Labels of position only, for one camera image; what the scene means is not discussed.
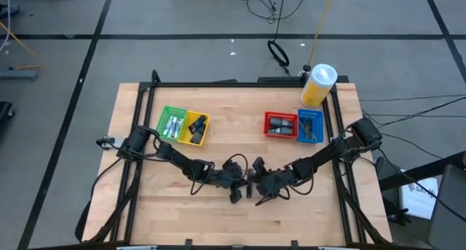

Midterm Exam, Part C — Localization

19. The green plastic basket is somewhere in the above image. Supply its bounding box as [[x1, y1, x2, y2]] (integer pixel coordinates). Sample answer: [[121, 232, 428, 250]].
[[155, 105, 189, 141]]

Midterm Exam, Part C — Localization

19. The thin black floor cable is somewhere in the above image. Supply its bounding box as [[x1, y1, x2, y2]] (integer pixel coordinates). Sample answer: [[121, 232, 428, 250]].
[[363, 96, 466, 130], [359, 94, 466, 103], [380, 132, 444, 160]]

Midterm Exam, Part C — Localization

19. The grey stand foot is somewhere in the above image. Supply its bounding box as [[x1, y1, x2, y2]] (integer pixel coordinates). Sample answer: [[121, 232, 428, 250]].
[[0, 69, 39, 82]]

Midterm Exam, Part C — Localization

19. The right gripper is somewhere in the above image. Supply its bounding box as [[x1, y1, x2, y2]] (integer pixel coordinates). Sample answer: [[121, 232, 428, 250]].
[[245, 169, 292, 200]]

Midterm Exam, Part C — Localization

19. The yellow floor cable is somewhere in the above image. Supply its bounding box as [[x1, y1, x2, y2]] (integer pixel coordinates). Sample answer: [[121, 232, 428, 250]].
[[0, 22, 43, 71], [307, 0, 338, 67]]

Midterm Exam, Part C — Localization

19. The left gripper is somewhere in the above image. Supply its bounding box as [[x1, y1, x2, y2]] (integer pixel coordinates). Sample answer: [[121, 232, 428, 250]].
[[213, 168, 249, 205]]

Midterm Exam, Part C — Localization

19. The white tube blue print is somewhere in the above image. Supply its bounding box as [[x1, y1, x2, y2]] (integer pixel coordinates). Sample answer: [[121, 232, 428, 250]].
[[162, 115, 178, 137]]

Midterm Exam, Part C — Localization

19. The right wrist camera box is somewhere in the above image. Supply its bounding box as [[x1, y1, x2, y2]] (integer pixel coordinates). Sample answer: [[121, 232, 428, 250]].
[[252, 156, 267, 174]]

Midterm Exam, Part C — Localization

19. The white paper bag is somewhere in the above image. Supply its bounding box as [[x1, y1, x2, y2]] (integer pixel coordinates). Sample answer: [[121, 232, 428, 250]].
[[398, 168, 441, 221]]

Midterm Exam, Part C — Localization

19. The black aluminium table frame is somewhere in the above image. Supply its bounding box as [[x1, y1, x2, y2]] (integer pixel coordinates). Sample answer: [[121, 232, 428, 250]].
[[74, 69, 394, 250]]

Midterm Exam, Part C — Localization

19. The yellow canister white lid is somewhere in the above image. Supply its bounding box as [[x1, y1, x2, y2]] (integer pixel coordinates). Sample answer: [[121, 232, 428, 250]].
[[300, 63, 339, 108]]

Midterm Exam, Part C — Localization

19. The red plastic basket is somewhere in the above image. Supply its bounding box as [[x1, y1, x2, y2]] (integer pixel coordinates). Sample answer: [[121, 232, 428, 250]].
[[264, 112, 299, 139]]

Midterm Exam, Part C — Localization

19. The black beam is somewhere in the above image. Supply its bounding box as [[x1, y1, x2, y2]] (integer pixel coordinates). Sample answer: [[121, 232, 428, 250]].
[[378, 150, 466, 192]]

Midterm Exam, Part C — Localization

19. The long black floor cable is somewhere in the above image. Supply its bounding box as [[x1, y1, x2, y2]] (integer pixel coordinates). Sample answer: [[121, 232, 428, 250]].
[[273, 0, 288, 42]]

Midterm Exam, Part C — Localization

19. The blue plastic basket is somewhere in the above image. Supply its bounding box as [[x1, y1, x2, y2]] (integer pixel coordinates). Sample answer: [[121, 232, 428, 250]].
[[296, 109, 325, 144]]

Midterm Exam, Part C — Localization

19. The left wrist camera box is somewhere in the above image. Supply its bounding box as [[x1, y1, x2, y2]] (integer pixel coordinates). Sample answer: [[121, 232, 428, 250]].
[[222, 157, 242, 173]]

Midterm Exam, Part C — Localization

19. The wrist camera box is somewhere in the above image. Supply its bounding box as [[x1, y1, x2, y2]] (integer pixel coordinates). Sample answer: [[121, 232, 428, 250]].
[[222, 157, 242, 173], [252, 156, 267, 174]]

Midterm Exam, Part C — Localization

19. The yellow plastic basket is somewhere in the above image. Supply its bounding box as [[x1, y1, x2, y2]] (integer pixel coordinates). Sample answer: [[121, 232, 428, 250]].
[[177, 110, 211, 147]]

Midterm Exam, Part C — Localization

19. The coiled black cable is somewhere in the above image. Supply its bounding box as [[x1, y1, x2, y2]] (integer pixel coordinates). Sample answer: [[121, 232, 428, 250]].
[[266, 39, 291, 68]]

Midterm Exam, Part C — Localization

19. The dark grey chair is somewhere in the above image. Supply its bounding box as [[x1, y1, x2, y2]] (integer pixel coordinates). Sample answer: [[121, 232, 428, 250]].
[[427, 164, 466, 250]]

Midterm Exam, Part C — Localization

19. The black caster object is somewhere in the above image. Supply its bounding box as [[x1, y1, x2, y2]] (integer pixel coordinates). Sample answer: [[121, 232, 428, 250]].
[[0, 101, 15, 133]]

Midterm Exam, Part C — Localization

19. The person's foot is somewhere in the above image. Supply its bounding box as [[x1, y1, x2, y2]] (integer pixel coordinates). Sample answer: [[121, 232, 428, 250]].
[[0, 4, 21, 18]]

